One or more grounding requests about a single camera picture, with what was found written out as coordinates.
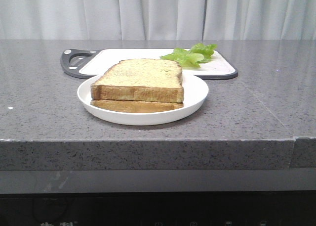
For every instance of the green lettuce leaf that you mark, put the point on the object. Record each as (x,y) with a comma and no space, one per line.
(193,57)

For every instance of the toasted bread slice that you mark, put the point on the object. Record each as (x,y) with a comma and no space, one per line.
(154,80)
(130,106)

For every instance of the white curtain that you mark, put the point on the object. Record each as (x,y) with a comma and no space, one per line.
(158,19)

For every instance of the white round plate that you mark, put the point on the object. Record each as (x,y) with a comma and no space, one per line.
(195,92)

